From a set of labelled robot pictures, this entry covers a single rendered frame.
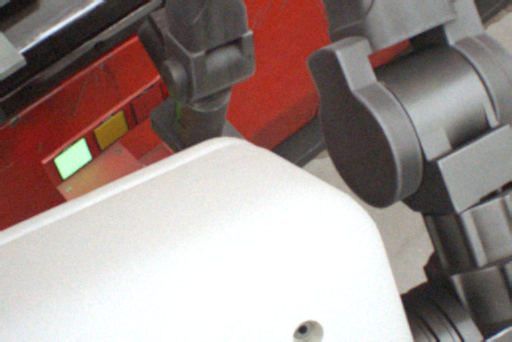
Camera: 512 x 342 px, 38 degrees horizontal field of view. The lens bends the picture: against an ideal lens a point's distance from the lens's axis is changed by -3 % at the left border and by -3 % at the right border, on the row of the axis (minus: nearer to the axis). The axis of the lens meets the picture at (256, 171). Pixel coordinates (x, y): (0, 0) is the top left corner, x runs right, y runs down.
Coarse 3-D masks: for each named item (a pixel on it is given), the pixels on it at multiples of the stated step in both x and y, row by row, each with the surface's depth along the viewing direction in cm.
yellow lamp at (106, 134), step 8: (120, 112) 96; (112, 120) 96; (120, 120) 97; (104, 128) 96; (112, 128) 97; (120, 128) 98; (96, 136) 95; (104, 136) 97; (112, 136) 98; (104, 144) 98
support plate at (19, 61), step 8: (0, 32) 82; (0, 40) 81; (0, 48) 80; (8, 48) 80; (0, 56) 80; (8, 56) 80; (16, 56) 80; (0, 64) 79; (8, 64) 79; (16, 64) 79; (24, 64) 80; (0, 72) 79; (8, 72) 79; (0, 80) 79
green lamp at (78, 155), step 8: (80, 144) 94; (72, 152) 94; (80, 152) 95; (88, 152) 96; (56, 160) 93; (64, 160) 94; (72, 160) 95; (80, 160) 96; (88, 160) 97; (64, 168) 95; (72, 168) 96; (64, 176) 96
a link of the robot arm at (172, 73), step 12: (156, 12) 78; (144, 24) 79; (156, 24) 77; (144, 36) 80; (156, 36) 79; (156, 48) 79; (156, 60) 79; (168, 60) 71; (168, 72) 70; (180, 72) 70; (168, 84) 72; (180, 84) 70; (180, 96) 72; (204, 96) 75
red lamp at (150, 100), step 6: (150, 90) 97; (156, 90) 98; (144, 96) 97; (150, 96) 98; (156, 96) 99; (162, 96) 100; (132, 102) 97; (138, 102) 97; (144, 102) 98; (150, 102) 99; (156, 102) 100; (162, 102) 101; (138, 108) 98; (144, 108) 99; (150, 108) 100; (138, 114) 99; (144, 114) 100; (138, 120) 100
